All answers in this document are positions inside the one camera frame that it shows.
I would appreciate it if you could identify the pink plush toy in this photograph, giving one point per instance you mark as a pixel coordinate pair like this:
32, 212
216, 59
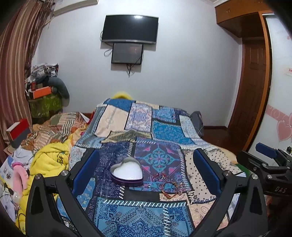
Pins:
20, 177

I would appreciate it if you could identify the dark blue bag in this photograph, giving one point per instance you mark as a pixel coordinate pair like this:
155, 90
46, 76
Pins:
196, 119

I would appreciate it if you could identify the brown wooden door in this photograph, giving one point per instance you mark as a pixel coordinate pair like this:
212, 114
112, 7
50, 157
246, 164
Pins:
249, 94

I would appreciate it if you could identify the small black wall monitor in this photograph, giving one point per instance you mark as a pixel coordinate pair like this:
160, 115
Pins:
127, 53

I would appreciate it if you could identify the green patterned storage box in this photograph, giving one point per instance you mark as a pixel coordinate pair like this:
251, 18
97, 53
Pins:
45, 106

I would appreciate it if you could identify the yellow duck blanket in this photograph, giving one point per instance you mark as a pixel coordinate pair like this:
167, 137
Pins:
49, 161

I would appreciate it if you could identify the red white box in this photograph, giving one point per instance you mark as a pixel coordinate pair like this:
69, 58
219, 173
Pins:
18, 132

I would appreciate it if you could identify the blue patchwork bedspread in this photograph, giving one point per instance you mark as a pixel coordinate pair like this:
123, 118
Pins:
173, 198

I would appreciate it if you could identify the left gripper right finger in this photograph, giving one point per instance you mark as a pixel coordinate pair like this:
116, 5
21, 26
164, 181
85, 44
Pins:
249, 217

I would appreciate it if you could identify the striped patchwork quilt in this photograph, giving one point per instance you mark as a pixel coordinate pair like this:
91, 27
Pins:
57, 129

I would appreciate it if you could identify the brown striped curtain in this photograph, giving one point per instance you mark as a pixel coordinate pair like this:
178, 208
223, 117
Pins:
19, 41

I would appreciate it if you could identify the orange box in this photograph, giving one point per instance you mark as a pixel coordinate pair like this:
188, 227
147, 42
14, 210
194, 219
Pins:
40, 92

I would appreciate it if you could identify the large black wall television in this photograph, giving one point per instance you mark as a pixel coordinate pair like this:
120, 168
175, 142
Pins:
130, 28

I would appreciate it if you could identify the wooden overhead cabinet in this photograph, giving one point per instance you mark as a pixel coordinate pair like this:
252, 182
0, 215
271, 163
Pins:
242, 18

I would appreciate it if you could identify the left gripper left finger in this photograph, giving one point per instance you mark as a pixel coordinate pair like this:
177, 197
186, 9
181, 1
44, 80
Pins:
42, 215

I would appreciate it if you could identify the purple heart-shaped tin box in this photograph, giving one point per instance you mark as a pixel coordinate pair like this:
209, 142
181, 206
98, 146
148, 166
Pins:
128, 173

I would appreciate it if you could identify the white wardrobe with hearts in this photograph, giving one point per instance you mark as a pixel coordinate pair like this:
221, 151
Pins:
275, 129

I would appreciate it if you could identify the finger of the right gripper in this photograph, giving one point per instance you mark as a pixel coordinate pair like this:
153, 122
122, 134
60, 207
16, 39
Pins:
266, 150

